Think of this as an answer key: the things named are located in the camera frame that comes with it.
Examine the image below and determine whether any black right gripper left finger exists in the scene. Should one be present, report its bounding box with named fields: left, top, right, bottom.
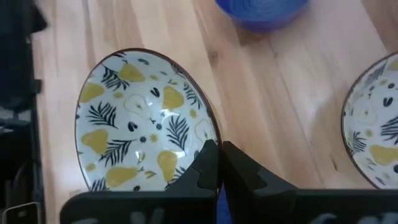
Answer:
left=60, top=139, right=222, bottom=224

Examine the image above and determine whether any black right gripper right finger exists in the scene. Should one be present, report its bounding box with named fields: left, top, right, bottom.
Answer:
left=223, top=141, right=398, bottom=224

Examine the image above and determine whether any blue mini bowl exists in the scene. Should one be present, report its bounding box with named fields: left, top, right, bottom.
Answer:
left=216, top=183, right=233, bottom=224
left=213, top=0, right=311, bottom=34

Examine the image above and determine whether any pear-patterned white bowl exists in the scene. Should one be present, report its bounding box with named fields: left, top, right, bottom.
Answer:
left=74, top=47, right=223, bottom=193
left=340, top=52, right=398, bottom=190

